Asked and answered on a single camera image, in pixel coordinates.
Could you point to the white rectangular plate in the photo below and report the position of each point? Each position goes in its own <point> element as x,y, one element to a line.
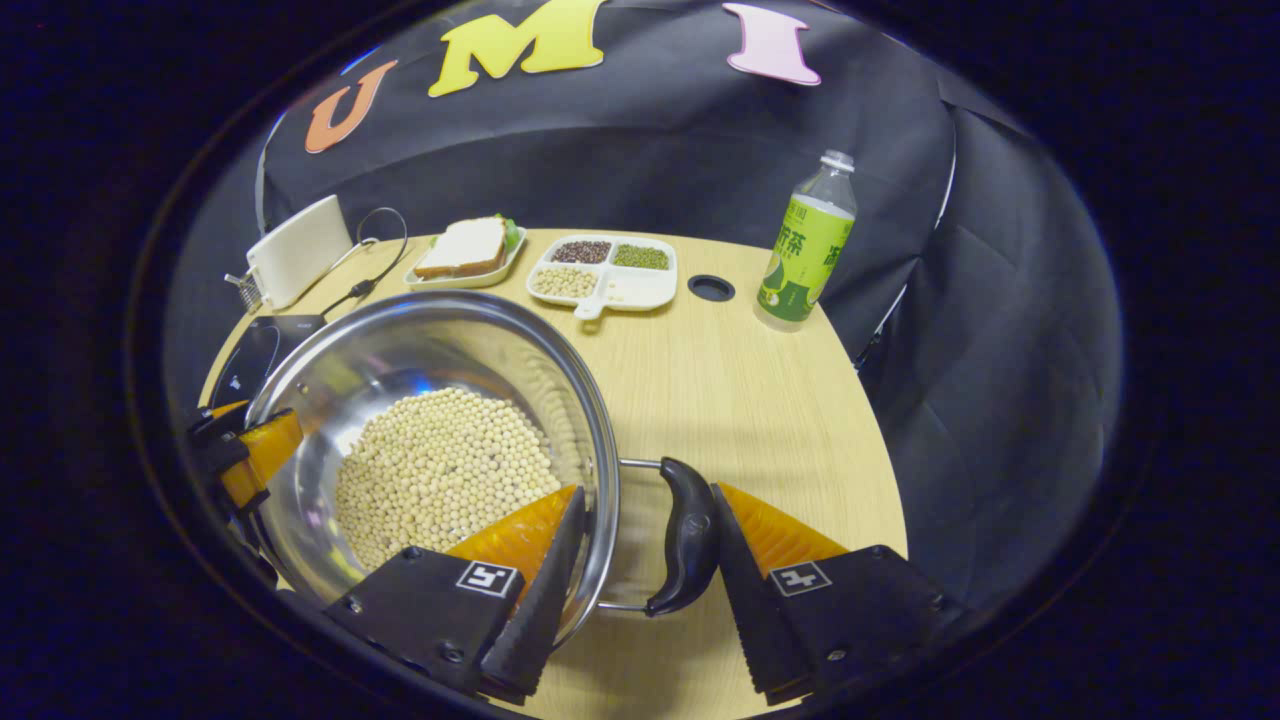
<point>470,280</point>

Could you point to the black backdrop cloth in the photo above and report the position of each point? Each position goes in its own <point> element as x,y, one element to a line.
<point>620,150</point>

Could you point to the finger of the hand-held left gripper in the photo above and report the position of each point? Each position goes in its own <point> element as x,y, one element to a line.
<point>268,448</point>
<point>215,428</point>

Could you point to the white bread sandwich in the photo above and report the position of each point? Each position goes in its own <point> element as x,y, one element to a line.
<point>465,245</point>

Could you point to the pile of pale beans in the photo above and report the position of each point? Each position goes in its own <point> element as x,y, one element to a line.
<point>565,282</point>

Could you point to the white divided tray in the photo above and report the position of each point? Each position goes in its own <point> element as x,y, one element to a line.
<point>645,290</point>

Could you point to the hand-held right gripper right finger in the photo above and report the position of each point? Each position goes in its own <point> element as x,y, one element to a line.
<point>750,600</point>

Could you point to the white toaster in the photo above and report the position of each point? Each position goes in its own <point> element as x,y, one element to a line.
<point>300,250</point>

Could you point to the pile of dark red beans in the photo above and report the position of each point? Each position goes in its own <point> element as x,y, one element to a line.
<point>581,252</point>

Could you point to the stainless steel pot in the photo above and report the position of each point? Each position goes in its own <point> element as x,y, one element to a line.
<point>400,350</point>

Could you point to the black induction cooktop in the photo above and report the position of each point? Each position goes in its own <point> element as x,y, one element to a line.
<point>255,355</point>

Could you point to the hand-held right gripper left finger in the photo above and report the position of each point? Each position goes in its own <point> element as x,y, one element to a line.
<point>545,600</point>

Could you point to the pile of soybeans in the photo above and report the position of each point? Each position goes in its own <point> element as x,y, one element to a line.
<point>440,470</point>

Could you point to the pile of green beans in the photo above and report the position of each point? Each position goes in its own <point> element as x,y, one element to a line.
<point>641,257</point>

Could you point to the green label drink bottle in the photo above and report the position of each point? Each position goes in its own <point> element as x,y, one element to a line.
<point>805,255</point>

